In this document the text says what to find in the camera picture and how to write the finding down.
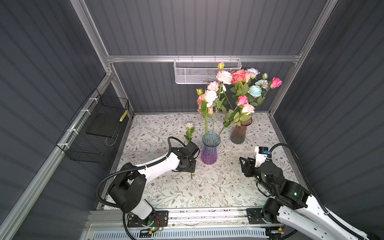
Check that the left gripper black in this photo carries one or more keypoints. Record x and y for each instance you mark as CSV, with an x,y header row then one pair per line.
x,y
193,167

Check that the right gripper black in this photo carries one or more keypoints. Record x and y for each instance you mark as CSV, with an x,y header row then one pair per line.
x,y
248,165

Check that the pale blue white rose stem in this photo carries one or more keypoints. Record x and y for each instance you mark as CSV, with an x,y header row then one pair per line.
x,y
189,132

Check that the blue purple glass vase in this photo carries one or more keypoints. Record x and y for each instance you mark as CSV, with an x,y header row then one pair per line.
x,y
211,142

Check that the pink glass vase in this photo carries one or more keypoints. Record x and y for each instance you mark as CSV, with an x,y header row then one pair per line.
x,y
238,134

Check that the pale pink rose stem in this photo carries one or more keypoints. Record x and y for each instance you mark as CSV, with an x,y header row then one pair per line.
x,y
240,116

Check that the small magenta spray stem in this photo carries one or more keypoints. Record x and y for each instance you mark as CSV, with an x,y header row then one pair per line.
x,y
241,101

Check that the red pink rose stem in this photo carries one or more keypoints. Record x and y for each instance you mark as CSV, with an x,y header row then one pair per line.
x,y
238,82

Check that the white spray rose stem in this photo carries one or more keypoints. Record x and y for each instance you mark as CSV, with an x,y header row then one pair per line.
x,y
250,95

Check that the peach spray rose stem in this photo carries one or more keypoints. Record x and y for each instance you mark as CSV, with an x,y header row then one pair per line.
x,y
223,78

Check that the light pink rose stem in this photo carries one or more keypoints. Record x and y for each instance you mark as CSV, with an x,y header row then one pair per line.
x,y
247,76

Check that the single dark pink bud stem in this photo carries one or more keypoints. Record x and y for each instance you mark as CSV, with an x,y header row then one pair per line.
x,y
276,82

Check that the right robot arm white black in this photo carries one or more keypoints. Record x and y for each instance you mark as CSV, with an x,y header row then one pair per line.
x,y
292,205

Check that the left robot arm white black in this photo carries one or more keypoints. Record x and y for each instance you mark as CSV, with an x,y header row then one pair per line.
x,y
127,187

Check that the floral patterned table mat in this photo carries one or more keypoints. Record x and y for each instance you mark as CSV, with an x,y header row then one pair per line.
x,y
219,185

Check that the yellow tube in basket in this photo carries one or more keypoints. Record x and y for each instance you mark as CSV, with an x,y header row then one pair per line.
x,y
124,115

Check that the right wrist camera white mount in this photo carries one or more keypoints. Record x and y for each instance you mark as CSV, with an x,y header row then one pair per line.
x,y
262,154

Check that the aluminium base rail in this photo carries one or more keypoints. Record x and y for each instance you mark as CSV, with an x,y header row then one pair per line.
x,y
227,223

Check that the white wire mesh basket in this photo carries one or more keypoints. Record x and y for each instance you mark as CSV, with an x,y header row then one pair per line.
x,y
193,71

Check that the black wire basket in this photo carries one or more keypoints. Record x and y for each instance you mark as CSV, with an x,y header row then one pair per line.
x,y
97,131

